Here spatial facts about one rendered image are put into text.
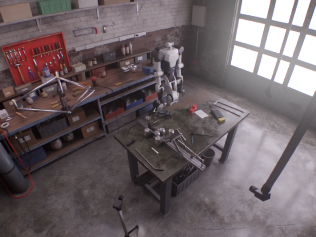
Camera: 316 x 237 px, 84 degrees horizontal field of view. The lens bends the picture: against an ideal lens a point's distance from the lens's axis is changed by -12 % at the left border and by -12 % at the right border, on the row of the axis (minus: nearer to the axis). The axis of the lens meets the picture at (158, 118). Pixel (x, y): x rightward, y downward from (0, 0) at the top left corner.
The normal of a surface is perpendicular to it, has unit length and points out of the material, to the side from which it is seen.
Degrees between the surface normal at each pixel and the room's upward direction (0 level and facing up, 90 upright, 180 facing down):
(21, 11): 90
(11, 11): 91
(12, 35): 90
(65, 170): 0
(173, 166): 0
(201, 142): 0
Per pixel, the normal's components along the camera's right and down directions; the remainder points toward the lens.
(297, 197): 0.00, -0.79
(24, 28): 0.66, 0.45
